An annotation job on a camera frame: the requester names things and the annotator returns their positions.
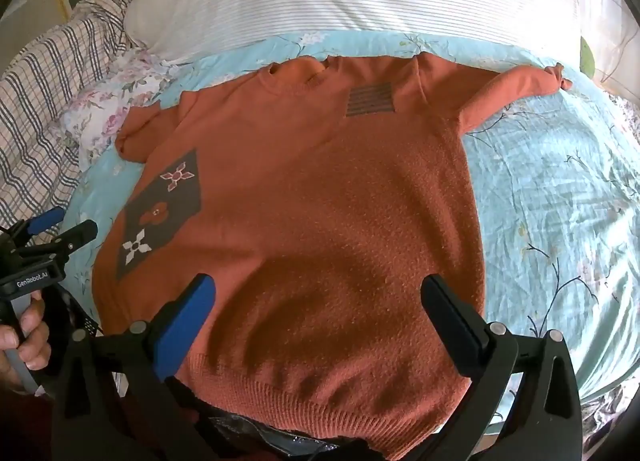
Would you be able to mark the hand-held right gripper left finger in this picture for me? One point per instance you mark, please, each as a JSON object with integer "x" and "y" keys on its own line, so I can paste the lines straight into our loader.
{"x": 184, "y": 325}

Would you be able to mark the dark shiny cloth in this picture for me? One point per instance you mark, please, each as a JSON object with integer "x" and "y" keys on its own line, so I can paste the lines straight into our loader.
{"x": 260, "y": 433}

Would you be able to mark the pink floral pillow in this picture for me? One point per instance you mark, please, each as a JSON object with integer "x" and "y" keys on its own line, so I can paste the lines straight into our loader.
{"x": 112, "y": 101}

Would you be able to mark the person's left hand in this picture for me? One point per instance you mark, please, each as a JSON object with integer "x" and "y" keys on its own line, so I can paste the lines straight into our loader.
{"x": 31, "y": 341}

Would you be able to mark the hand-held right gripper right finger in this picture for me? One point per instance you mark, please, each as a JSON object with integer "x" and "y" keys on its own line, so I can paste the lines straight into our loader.
{"x": 452, "y": 326}

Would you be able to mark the small green item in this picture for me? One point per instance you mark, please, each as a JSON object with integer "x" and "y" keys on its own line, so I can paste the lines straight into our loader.
{"x": 587, "y": 55}

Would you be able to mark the light blue floral bedsheet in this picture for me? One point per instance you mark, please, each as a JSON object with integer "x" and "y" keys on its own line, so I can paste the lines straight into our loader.
{"x": 545, "y": 191}

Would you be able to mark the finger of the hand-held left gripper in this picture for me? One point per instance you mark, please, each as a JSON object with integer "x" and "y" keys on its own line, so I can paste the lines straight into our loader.
{"x": 46, "y": 221}
{"x": 80, "y": 235}

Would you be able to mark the silver patterned cloth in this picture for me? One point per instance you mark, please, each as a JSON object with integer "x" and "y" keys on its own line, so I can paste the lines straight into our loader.
{"x": 607, "y": 411}

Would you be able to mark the plaid blanket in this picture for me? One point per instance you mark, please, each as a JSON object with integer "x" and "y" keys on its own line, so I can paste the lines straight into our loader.
{"x": 55, "y": 91}

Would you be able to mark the orange knitted sweater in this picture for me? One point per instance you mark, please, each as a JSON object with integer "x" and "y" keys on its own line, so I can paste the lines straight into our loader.
{"x": 310, "y": 221}

